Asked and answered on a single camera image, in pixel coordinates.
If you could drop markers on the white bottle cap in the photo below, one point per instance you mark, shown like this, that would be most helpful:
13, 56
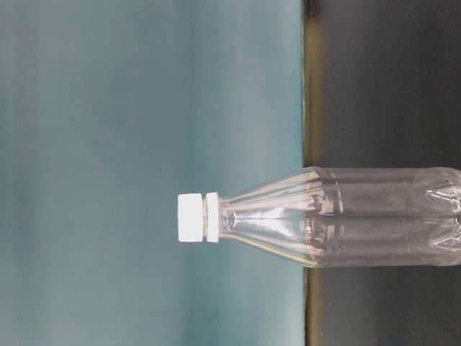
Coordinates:
190, 217

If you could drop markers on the clear plastic bottle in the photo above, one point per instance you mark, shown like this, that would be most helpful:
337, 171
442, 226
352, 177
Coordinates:
343, 217

